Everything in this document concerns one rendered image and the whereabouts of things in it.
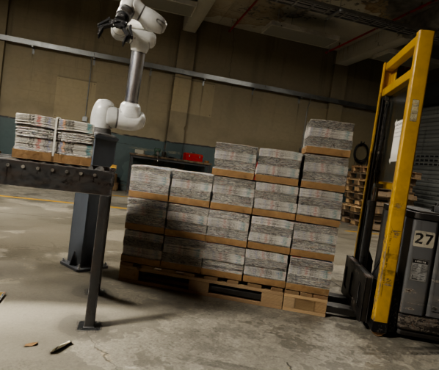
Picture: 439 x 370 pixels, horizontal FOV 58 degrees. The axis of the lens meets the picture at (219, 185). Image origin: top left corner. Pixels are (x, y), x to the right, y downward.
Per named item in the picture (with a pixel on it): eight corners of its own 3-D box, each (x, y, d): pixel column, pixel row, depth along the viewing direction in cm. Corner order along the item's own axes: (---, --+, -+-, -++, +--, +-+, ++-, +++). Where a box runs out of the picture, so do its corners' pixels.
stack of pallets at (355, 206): (383, 225, 941) (392, 171, 934) (414, 233, 851) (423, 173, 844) (336, 220, 899) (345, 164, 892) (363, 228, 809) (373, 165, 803)
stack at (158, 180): (135, 266, 317) (147, 164, 312) (280, 292, 303) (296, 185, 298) (116, 280, 278) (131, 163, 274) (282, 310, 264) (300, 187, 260)
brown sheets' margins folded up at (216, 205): (137, 249, 316) (145, 186, 313) (283, 274, 302) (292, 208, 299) (120, 260, 278) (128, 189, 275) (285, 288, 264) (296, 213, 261)
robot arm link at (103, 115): (89, 127, 301) (92, 98, 300) (113, 131, 308) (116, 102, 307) (89, 125, 286) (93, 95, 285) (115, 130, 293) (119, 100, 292)
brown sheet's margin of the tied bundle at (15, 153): (51, 159, 228) (52, 151, 227) (45, 161, 200) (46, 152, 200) (20, 155, 223) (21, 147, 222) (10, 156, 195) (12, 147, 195)
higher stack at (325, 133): (279, 292, 303) (304, 124, 296) (318, 299, 299) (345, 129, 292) (280, 309, 264) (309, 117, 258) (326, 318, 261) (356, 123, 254)
